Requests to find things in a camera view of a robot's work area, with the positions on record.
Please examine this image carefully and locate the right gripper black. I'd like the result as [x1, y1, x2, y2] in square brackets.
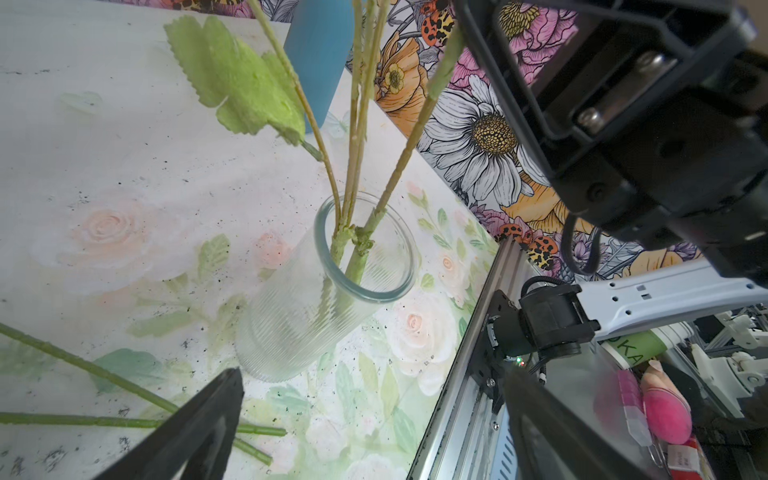
[454, 1, 767, 282]

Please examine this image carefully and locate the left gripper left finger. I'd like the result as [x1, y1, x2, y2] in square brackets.
[98, 368, 244, 479]

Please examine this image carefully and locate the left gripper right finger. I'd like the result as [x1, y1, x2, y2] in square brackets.
[502, 367, 649, 479]

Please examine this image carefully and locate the clear ribbed glass vase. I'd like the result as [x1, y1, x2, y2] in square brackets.
[234, 199, 418, 383]

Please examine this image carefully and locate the yellow orange poppy stem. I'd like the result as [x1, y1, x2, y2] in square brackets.
[164, 1, 465, 286]

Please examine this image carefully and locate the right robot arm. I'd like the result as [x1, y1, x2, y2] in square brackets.
[454, 1, 767, 359]

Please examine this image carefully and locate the teal ceramic vase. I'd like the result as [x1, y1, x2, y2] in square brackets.
[284, 0, 354, 126]

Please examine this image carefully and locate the pink white flower bunch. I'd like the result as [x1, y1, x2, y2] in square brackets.
[0, 322, 289, 466]

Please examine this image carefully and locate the aluminium front rail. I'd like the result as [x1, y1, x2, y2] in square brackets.
[407, 239, 534, 479]

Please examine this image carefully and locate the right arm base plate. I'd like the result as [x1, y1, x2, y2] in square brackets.
[469, 290, 531, 414]

